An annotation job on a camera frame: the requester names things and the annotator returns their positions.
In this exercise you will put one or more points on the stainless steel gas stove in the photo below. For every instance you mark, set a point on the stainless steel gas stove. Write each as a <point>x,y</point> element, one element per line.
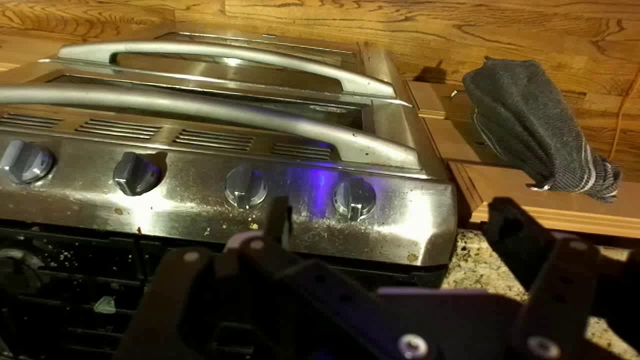
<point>200,211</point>

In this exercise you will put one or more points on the gray dish towel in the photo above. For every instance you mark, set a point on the gray dish towel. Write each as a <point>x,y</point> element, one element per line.
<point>526,121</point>

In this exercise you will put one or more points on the wooden cabinet drawer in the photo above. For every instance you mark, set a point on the wooden cabinet drawer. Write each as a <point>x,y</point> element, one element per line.
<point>506,193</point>

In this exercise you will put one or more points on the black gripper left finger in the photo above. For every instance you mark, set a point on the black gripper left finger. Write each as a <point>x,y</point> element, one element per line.
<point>252,306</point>

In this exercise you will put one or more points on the silver stove knob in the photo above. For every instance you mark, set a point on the silver stove knob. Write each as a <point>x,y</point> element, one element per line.
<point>139,172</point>
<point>26,162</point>

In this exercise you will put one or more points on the granite topped wooden base cabinet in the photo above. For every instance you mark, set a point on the granite topped wooden base cabinet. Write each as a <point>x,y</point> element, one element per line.
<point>442,136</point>

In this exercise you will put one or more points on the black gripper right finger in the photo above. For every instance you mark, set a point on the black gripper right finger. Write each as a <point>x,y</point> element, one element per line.
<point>567,287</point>

